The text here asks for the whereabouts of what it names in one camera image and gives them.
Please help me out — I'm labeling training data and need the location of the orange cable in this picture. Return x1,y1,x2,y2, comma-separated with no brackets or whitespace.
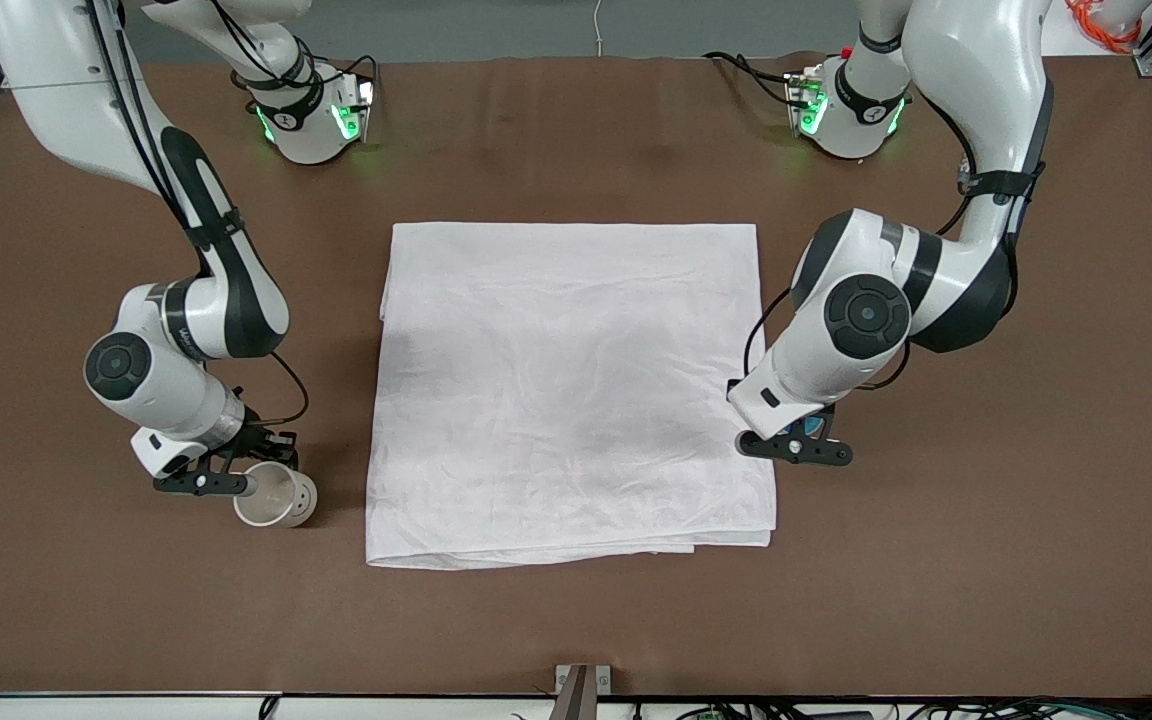
1066,0,1145,55

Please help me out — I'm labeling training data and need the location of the white cloth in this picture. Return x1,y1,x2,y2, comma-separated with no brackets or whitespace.
365,222,777,571

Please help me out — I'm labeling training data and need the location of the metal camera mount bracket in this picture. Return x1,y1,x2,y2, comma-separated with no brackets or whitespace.
548,664,613,720

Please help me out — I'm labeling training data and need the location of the black right arm base cable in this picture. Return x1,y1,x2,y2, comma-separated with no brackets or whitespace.
311,50,383,101

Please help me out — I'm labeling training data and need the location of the black cable bundle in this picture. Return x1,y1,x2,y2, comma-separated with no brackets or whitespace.
631,697,1152,720

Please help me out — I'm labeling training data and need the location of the white mug with black handle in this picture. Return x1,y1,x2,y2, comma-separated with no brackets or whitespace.
233,459,319,529

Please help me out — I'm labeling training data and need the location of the black arm base cable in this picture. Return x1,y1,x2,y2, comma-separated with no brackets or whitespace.
702,50,801,107
311,50,383,101

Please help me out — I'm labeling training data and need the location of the white table edge rail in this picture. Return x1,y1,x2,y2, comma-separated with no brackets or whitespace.
0,691,283,720

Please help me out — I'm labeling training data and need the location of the white side table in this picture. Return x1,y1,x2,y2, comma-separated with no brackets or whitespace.
1044,0,1149,58

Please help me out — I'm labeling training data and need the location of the black left arm base cable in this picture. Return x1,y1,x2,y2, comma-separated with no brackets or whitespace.
702,50,801,107

